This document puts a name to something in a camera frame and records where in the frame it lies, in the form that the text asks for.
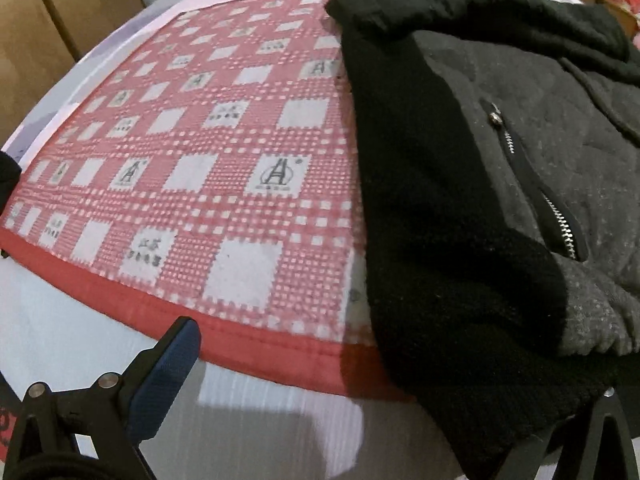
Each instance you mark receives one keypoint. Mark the patchwork bed sheet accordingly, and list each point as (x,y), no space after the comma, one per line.
(75,320)

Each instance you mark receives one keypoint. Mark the grey and black jacket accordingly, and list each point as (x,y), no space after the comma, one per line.
(425,210)

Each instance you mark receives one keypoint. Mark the dark cloth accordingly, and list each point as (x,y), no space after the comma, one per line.
(7,175)

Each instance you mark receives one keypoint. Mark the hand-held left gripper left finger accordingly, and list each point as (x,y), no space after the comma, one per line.
(160,385)

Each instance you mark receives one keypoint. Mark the red checked blanket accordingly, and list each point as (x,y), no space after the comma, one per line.
(200,160)

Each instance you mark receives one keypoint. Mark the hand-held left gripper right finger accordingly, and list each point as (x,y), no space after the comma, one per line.
(585,445)

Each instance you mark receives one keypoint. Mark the wooden wardrobe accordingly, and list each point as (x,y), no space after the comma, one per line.
(50,35)

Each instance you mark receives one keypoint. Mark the wooden drawer cabinet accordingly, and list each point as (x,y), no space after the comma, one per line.
(615,5)

